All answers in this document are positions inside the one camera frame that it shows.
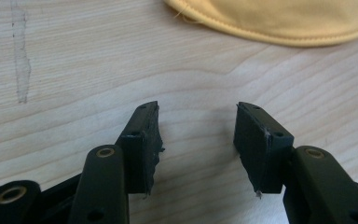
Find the yellow cloth garment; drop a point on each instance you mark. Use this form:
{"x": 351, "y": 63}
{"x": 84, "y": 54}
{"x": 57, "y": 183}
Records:
{"x": 292, "y": 18}

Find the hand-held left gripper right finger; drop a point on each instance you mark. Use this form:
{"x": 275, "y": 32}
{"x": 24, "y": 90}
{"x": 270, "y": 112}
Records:
{"x": 261, "y": 149}

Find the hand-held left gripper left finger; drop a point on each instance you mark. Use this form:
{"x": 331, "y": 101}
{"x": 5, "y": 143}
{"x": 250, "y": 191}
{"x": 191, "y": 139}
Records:
{"x": 138, "y": 155}

